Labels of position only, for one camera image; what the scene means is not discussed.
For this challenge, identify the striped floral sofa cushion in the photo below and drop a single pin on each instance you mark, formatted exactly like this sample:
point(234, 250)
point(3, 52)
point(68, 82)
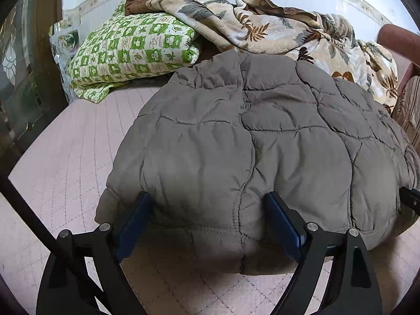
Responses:
point(410, 111)

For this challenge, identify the dark flat bar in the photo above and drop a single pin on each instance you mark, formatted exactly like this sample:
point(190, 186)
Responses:
point(32, 215)

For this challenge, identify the green checkered pillow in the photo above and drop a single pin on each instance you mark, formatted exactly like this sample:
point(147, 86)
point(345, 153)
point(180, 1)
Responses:
point(131, 49)

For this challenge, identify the brown cloth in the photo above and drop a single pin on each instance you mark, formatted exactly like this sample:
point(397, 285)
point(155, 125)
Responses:
point(139, 3)

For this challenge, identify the clear plastic bag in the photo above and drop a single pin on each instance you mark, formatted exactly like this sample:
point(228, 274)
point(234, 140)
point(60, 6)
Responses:
point(64, 42)

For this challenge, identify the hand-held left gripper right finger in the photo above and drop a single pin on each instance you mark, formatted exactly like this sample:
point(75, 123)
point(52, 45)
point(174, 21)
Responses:
point(283, 226)

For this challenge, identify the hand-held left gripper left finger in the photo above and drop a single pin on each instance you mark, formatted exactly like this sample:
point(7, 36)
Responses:
point(133, 226)

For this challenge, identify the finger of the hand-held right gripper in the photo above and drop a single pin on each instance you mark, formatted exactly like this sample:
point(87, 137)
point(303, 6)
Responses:
point(411, 200)

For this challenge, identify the floral leaf print blanket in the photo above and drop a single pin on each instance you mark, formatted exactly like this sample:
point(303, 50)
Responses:
point(262, 26)

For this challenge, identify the grey puffer jacket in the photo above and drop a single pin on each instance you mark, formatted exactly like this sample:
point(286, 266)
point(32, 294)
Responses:
point(262, 144)

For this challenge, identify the wooden door with stained glass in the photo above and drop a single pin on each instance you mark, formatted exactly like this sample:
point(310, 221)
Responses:
point(23, 82)

